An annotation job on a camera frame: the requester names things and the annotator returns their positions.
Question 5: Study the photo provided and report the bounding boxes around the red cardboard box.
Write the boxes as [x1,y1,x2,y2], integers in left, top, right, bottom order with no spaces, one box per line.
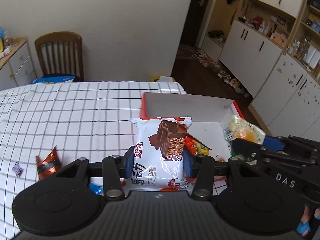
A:
[139,92,247,195]

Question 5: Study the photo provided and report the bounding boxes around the wooden open shelf unit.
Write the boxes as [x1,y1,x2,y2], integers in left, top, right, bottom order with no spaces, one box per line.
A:
[285,0,320,79]

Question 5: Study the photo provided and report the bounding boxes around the brown wooden chair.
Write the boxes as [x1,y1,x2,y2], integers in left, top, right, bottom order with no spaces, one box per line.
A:
[34,32,84,83]

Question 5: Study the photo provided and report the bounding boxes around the row of shoes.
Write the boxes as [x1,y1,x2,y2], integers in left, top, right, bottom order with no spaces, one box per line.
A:
[195,50,250,98]

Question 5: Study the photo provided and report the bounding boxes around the dark brown door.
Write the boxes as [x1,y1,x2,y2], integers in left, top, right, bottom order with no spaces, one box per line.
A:
[180,0,220,47]

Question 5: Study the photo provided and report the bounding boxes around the patterned door rug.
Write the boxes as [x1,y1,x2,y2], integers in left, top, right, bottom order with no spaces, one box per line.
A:
[176,45,200,60]

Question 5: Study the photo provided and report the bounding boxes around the white checked tablecloth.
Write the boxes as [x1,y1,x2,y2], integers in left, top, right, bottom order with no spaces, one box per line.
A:
[0,81,188,240]

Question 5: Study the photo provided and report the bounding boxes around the yellow red chips packet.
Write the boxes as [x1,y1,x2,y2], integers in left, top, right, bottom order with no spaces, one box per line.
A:
[184,134,213,157]

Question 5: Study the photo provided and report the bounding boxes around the white drawer side cabinet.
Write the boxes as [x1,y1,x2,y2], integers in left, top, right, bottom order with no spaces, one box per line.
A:
[0,37,35,90]

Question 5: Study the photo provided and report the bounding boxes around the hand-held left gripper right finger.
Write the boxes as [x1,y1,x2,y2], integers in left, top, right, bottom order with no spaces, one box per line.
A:
[182,149,267,201]

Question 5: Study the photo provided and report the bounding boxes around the round cake green packet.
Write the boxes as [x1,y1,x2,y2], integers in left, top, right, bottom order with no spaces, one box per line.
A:
[223,115,266,161]

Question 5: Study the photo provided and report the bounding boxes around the white low shoe bench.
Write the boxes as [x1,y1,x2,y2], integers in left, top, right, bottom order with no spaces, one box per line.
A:
[204,35,224,62]

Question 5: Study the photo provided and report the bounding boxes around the flat blue box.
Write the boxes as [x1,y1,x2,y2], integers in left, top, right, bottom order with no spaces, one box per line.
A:
[31,76,75,84]

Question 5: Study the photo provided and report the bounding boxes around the small purple candy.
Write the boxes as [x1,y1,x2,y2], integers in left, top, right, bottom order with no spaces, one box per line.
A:
[12,162,23,178]

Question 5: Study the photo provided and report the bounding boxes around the white base cupboard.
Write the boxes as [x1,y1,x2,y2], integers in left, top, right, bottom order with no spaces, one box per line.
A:
[219,20,284,93]

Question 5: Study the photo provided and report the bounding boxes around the blue snack packet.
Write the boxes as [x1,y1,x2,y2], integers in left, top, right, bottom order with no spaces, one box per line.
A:
[89,183,103,195]

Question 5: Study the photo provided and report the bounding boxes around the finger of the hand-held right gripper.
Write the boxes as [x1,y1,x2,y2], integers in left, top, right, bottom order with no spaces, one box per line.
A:
[231,137,273,166]
[262,135,292,153]

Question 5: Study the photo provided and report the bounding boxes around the white chocolate wafer packet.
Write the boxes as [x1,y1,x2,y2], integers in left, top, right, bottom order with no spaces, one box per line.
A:
[127,116,192,192]

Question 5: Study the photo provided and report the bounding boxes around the white stickered cupboard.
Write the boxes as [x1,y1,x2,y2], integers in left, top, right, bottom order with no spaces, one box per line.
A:
[251,52,320,140]

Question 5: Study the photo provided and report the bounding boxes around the person's right hand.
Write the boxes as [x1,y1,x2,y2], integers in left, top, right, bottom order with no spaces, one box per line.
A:
[296,204,320,237]

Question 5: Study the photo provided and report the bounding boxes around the brown snack packet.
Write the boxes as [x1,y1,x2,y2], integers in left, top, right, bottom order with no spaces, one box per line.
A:
[35,146,62,182]

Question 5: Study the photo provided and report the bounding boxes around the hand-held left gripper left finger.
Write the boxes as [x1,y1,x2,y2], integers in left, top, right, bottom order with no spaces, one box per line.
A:
[54,146,136,201]

